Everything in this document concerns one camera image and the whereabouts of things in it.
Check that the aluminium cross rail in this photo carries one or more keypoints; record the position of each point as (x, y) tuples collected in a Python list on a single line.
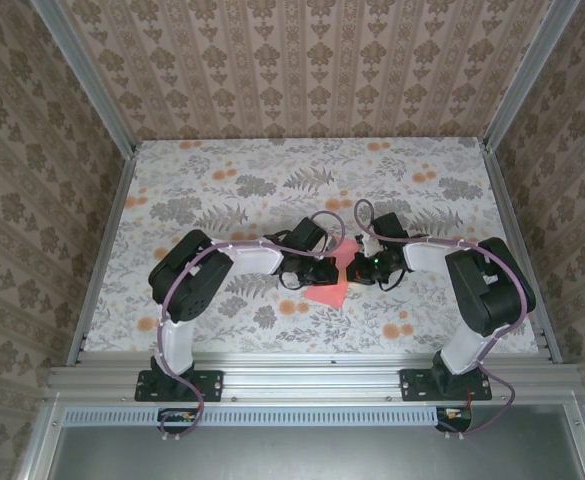
[(312, 375)]

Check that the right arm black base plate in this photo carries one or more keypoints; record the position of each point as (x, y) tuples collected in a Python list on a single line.
[(414, 385)]

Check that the aluminium corner post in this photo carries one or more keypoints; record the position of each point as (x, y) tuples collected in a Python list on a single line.
[(527, 75), (87, 75)]

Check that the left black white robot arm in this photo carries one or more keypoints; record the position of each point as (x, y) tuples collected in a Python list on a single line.
[(192, 290)]

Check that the aluminium side rail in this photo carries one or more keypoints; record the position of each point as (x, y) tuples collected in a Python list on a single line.
[(107, 240), (509, 225)]

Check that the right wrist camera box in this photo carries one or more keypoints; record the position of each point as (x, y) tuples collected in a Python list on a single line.
[(369, 247)]

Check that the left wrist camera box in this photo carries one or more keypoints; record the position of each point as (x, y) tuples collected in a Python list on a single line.
[(329, 258)]

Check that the pink square paper sheet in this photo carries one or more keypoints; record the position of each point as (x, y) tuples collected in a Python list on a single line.
[(327, 295)]

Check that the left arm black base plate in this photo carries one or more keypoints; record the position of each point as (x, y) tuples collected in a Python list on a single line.
[(207, 385)]

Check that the grey metal sheet panel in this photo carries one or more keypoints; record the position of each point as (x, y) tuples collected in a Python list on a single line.
[(322, 455)]

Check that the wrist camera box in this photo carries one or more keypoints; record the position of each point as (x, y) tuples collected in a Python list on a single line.
[(369, 247), (329, 258)]

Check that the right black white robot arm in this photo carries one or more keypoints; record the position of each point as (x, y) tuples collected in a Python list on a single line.
[(492, 295)]

